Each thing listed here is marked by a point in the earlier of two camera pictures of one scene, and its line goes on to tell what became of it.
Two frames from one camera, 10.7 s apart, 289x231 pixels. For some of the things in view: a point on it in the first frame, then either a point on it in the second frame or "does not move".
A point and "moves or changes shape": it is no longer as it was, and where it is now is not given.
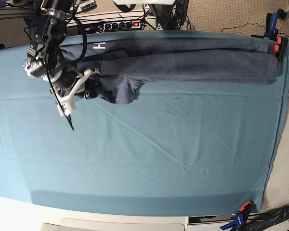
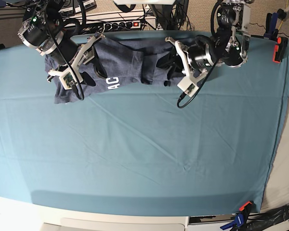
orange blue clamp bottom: [241, 218] does not move
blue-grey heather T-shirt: [118, 65] moves or changes shape
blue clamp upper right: [271, 32] does not move
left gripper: [69, 82] → [69, 56]
